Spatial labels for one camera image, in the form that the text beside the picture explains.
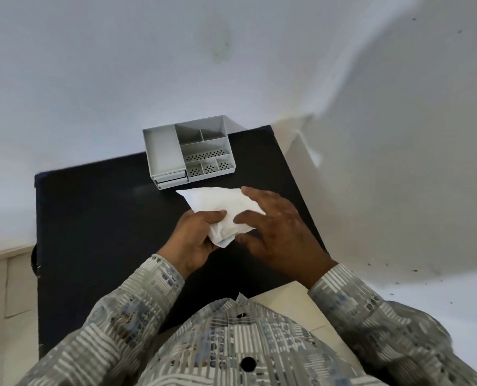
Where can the person's right hand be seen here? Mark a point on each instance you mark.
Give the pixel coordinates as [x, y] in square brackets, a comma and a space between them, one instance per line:
[286, 237]

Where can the person's left hand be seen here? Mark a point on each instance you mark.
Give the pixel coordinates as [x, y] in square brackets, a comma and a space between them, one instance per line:
[186, 241]

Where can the person's left thumb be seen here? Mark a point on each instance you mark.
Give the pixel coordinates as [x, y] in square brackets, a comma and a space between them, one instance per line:
[210, 216]

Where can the person's right thumb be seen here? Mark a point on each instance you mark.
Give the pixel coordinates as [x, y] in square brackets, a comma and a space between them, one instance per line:
[251, 241]

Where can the white cloth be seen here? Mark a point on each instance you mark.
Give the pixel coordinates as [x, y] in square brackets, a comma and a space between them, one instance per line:
[218, 209]

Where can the person's left forearm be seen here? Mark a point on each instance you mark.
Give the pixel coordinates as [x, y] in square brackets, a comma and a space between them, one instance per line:
[114, 321]

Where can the person's right forearm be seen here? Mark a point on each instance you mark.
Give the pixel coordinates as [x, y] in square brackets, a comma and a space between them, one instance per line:
[387, 329]

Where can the small grey organizer drawer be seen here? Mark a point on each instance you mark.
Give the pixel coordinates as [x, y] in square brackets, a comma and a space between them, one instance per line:
[172, 183]
[170, 175]

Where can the grey plastic desk organizer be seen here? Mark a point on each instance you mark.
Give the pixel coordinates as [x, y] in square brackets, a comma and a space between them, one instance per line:
[182, 150]

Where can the grey patterned shirt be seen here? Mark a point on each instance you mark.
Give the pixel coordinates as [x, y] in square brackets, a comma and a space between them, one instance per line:
[242, 345]

